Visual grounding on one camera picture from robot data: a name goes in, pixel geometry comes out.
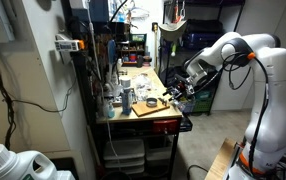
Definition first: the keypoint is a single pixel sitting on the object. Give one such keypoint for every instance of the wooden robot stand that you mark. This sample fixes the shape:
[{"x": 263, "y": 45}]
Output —
[{"x": 221, "y": 161}]

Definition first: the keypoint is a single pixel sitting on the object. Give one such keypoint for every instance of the black case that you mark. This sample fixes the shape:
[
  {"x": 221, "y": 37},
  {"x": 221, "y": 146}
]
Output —
[{"x": 204, "y": 25}]

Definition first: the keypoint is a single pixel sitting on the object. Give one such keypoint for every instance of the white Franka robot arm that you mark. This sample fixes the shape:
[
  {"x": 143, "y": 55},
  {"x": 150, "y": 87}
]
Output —
[{"x": 273, "y": 100}]

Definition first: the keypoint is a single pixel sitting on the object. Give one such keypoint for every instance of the silver metal bowl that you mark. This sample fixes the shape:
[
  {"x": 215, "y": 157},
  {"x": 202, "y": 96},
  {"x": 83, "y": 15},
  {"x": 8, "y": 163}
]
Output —
[{"x": 151, "y": 102}]

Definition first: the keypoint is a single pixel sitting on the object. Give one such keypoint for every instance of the clear plastic bag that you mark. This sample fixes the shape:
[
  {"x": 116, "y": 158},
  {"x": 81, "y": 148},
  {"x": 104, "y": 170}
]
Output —
[{"x": 142, "y": 83}]

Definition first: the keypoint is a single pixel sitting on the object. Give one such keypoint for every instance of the red tool case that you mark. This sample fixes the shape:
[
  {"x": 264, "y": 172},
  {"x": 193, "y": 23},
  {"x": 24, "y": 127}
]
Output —
[{"x": 164, "y": 126}]

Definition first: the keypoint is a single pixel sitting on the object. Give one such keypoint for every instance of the white orange handheld device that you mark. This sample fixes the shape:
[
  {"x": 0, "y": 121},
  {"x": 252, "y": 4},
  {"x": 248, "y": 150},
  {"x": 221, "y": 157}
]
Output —
[{"x": 68, "y": 45}]

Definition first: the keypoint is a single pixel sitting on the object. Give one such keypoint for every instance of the small wooden drawer organizer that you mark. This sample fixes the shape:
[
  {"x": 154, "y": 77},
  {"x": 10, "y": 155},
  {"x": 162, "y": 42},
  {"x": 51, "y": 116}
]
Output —
[{"x": 133, "y": 50}]

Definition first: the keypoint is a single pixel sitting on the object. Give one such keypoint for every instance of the blue box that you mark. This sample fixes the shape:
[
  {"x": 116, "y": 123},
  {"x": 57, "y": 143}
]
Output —
[{"x": 99, "y": 10}]

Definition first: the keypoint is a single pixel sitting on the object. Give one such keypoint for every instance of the blue storage tote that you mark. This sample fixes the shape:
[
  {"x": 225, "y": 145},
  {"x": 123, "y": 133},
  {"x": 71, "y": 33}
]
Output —
[{"x": 199, "y": 38}]

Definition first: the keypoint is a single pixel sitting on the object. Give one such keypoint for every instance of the black shelving rack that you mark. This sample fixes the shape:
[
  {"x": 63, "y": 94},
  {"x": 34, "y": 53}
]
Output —
[{"x": 165, "y": 50}]

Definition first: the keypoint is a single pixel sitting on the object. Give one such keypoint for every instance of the pale blue plastic crate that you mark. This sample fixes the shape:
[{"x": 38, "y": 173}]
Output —
[{"x": 188, "y": 106}]

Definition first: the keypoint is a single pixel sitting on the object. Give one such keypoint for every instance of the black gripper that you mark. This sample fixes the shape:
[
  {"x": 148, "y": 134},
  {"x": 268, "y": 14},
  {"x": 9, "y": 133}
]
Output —
[{"x": 183, "y": 87}]

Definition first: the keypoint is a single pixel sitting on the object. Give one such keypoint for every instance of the white plastic detergent jug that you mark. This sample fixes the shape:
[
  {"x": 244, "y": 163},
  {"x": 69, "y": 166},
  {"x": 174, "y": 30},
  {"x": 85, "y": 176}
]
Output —
[{"x": 13, "y": 165}]

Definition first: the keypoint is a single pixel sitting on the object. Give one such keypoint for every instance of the grey lamp shade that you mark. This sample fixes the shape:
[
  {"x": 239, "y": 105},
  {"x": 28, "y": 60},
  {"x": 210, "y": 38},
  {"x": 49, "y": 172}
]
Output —
[{"x": 173, "y": 30}]

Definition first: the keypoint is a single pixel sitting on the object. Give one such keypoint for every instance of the green plastic crate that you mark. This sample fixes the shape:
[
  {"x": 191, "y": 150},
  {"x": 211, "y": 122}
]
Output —
[{"x": 203, "y": 103}]

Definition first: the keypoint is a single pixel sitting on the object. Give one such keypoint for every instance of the small blue bottle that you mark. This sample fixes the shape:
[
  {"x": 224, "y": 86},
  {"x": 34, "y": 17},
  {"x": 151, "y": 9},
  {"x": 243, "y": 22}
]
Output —
[{"x": 111, "y": 110}]

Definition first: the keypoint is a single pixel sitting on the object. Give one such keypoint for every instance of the small black battery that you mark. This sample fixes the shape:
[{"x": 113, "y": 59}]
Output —
[{"x": 160, "y": 99}]

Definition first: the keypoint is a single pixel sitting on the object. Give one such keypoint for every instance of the wooden cutting board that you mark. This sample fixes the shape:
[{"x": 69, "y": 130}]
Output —
[{"x": 146, "y": 110}]

